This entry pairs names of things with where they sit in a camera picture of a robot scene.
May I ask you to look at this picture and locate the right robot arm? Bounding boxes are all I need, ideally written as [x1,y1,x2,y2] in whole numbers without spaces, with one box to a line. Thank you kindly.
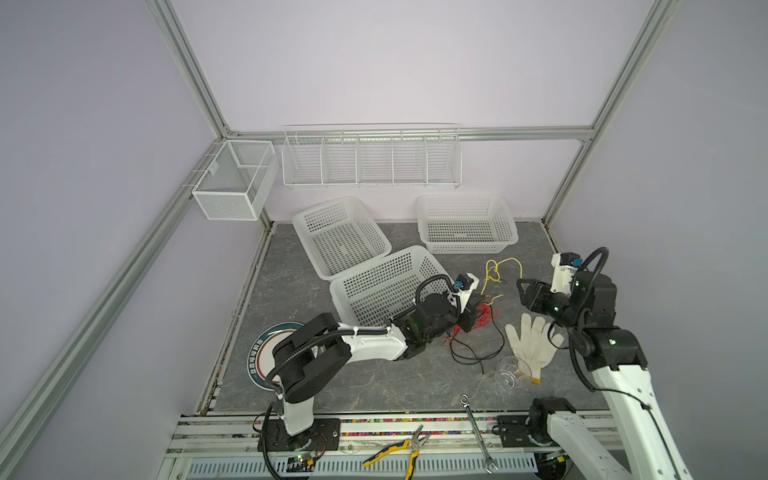
[516,247,692,479]

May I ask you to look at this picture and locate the white mesh wall box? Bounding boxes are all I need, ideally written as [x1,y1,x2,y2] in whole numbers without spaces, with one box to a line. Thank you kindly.
[192,140,279,221]

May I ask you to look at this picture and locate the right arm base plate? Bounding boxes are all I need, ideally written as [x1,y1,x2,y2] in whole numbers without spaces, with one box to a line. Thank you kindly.
[491,414,541,448]

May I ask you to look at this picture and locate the red cable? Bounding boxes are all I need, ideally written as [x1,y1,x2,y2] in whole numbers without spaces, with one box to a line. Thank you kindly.
[443,302,496,346]

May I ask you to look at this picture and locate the yellow cable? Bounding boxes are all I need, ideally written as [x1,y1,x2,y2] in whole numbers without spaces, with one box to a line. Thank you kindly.
[479,257,524,306]

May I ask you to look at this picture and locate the aluminium frame rails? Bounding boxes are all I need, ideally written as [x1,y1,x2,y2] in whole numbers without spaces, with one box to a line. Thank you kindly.
[158,410,625,460]

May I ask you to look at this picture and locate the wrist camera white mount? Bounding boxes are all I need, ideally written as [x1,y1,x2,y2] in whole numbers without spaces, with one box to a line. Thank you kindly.
[454,273,479,301]
[550,252,582,296]

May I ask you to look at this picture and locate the white work glove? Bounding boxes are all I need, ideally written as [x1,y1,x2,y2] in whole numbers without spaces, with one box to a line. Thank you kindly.
[504,313,565,384]

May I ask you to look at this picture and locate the silver wrench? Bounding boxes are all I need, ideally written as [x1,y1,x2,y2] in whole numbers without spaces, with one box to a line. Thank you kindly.
[460,393,498,474]

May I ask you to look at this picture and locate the white wire wall rack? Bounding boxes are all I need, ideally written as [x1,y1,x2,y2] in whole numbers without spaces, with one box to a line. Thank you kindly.
[282,123,463,188]

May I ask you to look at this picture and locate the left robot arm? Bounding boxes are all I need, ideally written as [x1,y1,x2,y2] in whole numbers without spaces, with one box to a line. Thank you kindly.
[264,273,480,437]

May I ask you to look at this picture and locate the white basket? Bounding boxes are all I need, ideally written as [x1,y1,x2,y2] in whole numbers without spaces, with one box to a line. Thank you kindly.
[330,246,446,327]
[292,196,392,281]
[416,194,519,254]

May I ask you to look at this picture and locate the white basket back right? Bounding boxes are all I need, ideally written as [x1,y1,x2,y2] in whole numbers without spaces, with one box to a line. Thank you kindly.
[416,194,519,254]

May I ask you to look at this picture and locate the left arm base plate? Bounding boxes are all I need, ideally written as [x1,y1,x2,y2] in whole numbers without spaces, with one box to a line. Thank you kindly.
[258,417,341,453]

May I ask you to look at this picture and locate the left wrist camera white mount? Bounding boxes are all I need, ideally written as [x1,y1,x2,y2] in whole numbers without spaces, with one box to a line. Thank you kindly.
[454,273,479,301]

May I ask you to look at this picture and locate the white basket centre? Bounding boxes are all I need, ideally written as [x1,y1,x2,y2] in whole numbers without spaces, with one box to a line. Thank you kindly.
[330,246,446,327]

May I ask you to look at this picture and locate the white basket back left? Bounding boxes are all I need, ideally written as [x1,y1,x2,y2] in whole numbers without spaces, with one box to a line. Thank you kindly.
[292,196,392,281]

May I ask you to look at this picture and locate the yellow handled pliers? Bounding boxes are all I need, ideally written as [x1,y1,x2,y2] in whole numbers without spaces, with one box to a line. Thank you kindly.
[363,425,431,480]

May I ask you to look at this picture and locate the black cable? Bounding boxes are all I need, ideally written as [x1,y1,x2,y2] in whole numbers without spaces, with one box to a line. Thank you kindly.
[448,299,506,376]

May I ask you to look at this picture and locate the clear plastic cup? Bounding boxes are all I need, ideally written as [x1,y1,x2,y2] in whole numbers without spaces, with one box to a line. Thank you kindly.
[494,355,531,394]

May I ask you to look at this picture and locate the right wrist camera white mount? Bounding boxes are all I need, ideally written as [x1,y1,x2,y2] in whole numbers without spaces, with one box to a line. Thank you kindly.
[550,252,582,296]

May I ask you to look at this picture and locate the round plate green rim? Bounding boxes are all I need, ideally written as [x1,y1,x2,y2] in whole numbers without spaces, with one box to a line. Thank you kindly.
[246,322,303,391]

